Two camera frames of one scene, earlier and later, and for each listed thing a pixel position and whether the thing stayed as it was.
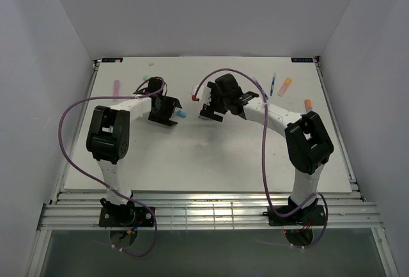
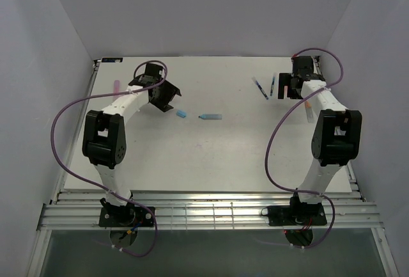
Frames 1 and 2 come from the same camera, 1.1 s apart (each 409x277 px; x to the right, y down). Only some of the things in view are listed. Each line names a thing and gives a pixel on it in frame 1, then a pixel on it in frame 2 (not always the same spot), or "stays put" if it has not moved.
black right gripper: (209, 109) -> (285, 79)
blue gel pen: (261, 89) stays put
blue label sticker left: (117, 60) stays put
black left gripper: (170, 102) -> (170, 91)
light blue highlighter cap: (181, 113) stays put
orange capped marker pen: (308, 105) stays put
